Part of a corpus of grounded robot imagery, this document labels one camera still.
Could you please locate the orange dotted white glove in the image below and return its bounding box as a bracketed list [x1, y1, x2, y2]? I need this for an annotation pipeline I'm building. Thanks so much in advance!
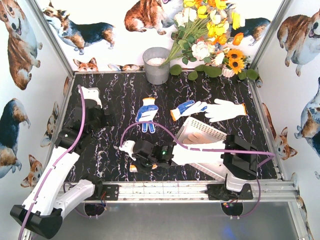
[129, 163, 158, 174]

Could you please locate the cream glove red cuff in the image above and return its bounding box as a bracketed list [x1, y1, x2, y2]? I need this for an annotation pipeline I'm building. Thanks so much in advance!
[182, 132, 213, 145]

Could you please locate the white perforated storage basket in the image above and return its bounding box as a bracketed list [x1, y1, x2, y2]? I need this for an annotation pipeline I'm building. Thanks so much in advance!
[176, 117, 228, 181]

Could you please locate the white glove orange cuff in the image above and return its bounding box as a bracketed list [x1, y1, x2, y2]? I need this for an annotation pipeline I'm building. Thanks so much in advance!
[204, 98, 248, 123]

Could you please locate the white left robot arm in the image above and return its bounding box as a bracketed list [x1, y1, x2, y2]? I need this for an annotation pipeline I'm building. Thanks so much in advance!
[10, 99, 116, 239]

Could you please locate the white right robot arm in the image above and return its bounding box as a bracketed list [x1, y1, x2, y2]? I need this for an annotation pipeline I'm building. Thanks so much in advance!
[123, 132, 256, 193]

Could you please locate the blue dotted glove peace sign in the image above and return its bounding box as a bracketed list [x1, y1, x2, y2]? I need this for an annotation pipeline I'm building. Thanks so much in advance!
[135, 97, 159, 134]

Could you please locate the blue dotted glove orange cuff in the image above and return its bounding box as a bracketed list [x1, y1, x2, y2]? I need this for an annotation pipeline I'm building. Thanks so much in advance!
[170, 100, 208, 121]

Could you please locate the grey metal bucket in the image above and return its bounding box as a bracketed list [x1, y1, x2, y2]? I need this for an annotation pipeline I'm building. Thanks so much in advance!
[142, 47, 170, 85]

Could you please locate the sunflower pot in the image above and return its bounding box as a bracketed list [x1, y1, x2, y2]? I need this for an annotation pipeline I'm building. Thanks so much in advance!
[221, 48, 259, 81]

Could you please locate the artificial flower bouquet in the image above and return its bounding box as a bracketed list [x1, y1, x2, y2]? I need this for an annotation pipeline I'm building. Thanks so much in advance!
[162, 0, 246, 66]

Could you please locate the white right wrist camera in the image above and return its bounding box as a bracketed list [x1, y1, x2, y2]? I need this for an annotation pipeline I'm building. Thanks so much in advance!
[118, 140, 136, 161]

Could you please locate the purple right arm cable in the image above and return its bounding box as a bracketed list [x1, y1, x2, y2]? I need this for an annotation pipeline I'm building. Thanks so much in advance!
[119, 121, 277, 171]

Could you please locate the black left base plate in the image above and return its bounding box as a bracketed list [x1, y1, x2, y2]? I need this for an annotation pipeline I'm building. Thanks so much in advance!
[100, 184, 120, 201]

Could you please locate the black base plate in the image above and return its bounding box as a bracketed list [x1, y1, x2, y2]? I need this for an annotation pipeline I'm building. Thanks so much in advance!
[204, 183, 254, 201]
[100, 184, 120, 201]

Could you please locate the aluminium front rail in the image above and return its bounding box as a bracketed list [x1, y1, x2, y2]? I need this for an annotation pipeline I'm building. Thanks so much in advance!
[29, 181, 300, 202]

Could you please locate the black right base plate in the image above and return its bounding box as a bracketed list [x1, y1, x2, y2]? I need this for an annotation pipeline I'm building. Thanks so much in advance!
[204, 183, 254, 201]

